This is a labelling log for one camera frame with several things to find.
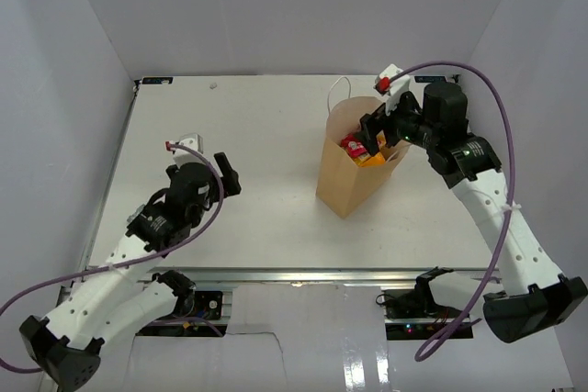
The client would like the blue label sticker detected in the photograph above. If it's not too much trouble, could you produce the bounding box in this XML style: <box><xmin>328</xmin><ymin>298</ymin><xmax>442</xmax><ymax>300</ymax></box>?
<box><xmin>413</xmin><ymin>75</ymin><xmax>447</xmax><ymax>84</ymax></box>
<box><xmin>141</xmin><ymin>76</ymin><xmax>174</xmax><ymax>85</ymax></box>

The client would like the pink red candy packet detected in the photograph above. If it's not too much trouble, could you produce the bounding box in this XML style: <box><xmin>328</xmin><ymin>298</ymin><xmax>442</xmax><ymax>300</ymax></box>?
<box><xmin>340</xmin><ymin>134</ymin><xmax>370</xmax><ymax>164</ymax></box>

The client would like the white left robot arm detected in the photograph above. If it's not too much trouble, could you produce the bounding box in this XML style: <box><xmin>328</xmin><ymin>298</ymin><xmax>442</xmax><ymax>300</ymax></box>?
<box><xmin>19</xmin><ymin>144</ymin><xmax>241</xmax><ymax>391</ymax></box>

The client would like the blue label sticker right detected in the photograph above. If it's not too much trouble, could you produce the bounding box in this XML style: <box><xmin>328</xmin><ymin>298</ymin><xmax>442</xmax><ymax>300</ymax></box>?
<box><xmin>413</xmin><ymin>75</ymin><xmax>447</xmax><ymax>84</ymax></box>

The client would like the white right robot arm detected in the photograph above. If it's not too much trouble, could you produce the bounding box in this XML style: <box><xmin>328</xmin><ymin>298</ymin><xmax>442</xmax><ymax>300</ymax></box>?
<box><xmin>357</xmin><ymin>82</ymin><xmax>587</xmax><ymax>343</ymax></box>

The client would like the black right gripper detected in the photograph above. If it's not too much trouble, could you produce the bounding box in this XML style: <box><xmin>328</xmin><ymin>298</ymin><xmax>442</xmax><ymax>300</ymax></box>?
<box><xmin>353</xmin><ymin>89</ymin><xmax>439</xmax><ymax>157</ymax></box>

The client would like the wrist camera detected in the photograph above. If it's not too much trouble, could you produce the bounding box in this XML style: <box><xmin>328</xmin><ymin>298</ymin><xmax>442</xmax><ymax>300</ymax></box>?
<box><xmin>374</xmin><ymin>63</ymin><xmax>411</xmax><ymax>115</ymax></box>
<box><xmin>165</xmin><ymin>133</ymin><xmax>204</xmax><ymax>168</ymax></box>

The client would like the brown paper bag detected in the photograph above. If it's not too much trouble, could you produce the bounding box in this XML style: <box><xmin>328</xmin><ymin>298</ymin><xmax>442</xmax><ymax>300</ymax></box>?
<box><xmin>316</xmin><ymin>76</ymin><xmax>409</xmax><ymax>218</ymax></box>

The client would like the large orange gummy bag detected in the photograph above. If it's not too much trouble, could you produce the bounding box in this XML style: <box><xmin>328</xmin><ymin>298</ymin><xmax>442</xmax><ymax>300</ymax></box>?
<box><xmin>354</xmin><ymin>152</ymin><xmax>387</xmax><ymax>167</ymax></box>

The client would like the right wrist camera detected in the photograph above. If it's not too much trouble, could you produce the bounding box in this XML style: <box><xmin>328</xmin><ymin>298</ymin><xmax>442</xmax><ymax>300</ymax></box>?
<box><xmin>374</xmin><ymin>63</ymin><xmax>411</xmax><ymax>115</ymax></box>

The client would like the small yellow snack packet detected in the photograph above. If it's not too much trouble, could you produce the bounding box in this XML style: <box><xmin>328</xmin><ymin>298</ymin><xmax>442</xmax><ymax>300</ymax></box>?
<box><xmin>377</xmin><ymin>131</ymin><xmax>387</xmax><ymax>150</ymax></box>

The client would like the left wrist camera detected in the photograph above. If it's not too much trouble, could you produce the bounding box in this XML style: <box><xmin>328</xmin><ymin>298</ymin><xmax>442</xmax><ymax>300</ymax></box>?
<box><xmin>165</xmin><ymin>133</ymin><xmax>204</xmax><ymax>168</ymax></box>

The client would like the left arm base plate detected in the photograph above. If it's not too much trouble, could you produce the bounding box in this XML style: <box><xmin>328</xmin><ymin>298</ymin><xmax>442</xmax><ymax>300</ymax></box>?
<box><xmin>137</xmin><ymin>291</ymin><xmax>227</xmax><ymax>338</ymax></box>

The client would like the blue label sticker left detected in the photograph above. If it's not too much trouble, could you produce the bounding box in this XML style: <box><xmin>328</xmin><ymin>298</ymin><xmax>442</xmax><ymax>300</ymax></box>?
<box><xmin>141</xmin><ymin>76</ymin><xmax>174</xmax><ymax>85</ymax></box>

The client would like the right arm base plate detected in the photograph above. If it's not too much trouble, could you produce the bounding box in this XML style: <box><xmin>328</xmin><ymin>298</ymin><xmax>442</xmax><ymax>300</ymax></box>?
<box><xmin>375</xmin><ymin>289</ymin><xmax>460</xmax><ymax>342</ymax></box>

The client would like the aluminium table frame rail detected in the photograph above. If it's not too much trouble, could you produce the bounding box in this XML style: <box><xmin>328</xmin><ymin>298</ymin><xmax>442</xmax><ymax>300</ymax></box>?
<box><xmin>80</xmin><ymin>267</ymin><xmax>500</xmax><ymax>284</ymax></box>

